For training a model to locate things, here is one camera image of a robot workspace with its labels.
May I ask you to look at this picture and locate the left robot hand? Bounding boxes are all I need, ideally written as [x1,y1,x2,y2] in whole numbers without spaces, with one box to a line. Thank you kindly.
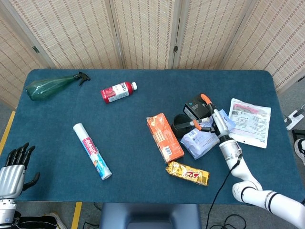
[0,142,41,199]

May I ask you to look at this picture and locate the blue robot base seat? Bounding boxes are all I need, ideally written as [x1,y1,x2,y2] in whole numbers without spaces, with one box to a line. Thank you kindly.
[99,203,202,229]

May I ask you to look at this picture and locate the woven folding screen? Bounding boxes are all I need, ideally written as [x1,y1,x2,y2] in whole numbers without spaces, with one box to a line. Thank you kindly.
[0,0,305,108]

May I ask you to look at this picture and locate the black and white bag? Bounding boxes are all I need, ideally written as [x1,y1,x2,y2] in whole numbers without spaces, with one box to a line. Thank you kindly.
[10,209,67,229]

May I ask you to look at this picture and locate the blue felt table cover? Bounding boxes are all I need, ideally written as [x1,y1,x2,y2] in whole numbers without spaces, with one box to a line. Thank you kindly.
[14,69,305,206]

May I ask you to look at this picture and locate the orange cardboard snack box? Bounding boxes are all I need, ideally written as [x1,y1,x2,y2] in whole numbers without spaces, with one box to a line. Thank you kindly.
[146,112,185,164]

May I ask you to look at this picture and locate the gold biscuit pack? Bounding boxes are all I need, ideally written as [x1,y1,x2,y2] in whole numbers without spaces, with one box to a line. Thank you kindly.
[165,161,210,187]

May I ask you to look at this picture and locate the green plastic spray bottle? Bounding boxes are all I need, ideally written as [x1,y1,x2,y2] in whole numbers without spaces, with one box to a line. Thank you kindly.
[25,71,92,101]

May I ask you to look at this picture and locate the white power strip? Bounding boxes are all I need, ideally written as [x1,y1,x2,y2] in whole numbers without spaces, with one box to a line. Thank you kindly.
[285,104,305,131]

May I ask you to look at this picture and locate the clear plastic tube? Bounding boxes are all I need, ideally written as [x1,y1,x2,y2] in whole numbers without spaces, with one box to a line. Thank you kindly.
[176,116,211,126]

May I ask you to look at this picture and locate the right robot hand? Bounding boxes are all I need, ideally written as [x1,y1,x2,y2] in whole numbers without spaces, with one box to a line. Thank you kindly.
[193,93,231,139]

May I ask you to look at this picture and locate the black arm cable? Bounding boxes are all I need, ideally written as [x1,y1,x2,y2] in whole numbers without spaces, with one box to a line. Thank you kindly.
[204,152,247,229]

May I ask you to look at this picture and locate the black mesh pen cup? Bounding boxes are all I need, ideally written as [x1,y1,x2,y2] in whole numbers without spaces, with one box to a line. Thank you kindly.
[171,114,191,139]

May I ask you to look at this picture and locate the white printed sachet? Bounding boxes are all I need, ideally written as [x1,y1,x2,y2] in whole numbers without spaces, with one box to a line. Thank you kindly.
[228,97,272,149]

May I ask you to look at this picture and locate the black product box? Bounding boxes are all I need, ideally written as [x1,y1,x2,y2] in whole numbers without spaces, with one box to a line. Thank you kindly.
[183,93,215,120]

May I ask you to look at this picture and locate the black rectangular object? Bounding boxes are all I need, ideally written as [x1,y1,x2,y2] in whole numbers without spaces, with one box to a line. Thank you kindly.
[292,129,305,140]

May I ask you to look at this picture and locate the plastic food wrap roll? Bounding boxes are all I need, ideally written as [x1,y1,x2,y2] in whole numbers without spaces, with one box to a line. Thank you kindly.
[72,123,112,181]

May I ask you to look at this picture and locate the black and white shoe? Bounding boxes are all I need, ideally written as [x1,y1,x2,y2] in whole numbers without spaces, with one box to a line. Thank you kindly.
[294,138,305,167]

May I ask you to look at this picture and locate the pale blue tissue pack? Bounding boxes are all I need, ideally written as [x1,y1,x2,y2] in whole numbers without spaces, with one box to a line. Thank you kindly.
[180,109,237,160]

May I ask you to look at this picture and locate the red juice bottle white cap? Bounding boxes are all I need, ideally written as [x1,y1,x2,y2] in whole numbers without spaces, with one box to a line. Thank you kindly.
[100,81,138,104]

